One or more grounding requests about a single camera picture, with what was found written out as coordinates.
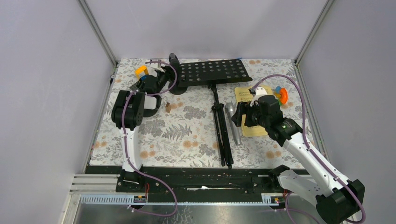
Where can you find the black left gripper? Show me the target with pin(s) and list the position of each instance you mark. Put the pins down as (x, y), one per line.
(169, 73)

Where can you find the small wooden block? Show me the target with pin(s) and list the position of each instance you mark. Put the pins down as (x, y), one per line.
(168, 107)

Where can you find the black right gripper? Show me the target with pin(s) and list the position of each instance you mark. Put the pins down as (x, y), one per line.
(243, 108)

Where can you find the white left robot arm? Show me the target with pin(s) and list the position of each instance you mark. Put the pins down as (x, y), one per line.
(142, 101)

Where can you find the black microphone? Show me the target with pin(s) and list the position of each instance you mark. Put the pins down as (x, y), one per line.
(174, 62)

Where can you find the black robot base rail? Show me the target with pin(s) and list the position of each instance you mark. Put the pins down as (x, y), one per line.
(194, 185)

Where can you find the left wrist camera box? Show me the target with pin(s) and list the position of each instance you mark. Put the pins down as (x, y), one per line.
(156, 65)

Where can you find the orange rainbow ring toy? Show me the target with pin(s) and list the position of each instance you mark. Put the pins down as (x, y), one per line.
(281, 94)

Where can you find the silver grey microphone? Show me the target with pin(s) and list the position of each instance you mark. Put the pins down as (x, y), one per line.
(230, 111)

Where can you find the black tripod music stand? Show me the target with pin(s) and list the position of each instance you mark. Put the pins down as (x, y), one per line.
(212, 73)

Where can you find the floral patterned table cloth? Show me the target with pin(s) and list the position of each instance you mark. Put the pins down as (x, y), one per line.
(186, 137)

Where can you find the blue toy block car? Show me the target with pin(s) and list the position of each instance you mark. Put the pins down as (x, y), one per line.
(143, 77)

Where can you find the grey building block baseplate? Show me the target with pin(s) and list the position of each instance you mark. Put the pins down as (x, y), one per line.
(134, 87)

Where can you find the yellow toy block frame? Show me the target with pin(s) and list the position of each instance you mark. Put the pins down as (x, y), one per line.
(141, 71)

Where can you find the black microphone stand base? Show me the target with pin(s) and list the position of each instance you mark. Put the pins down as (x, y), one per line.
(176, 89)
(151, 105)

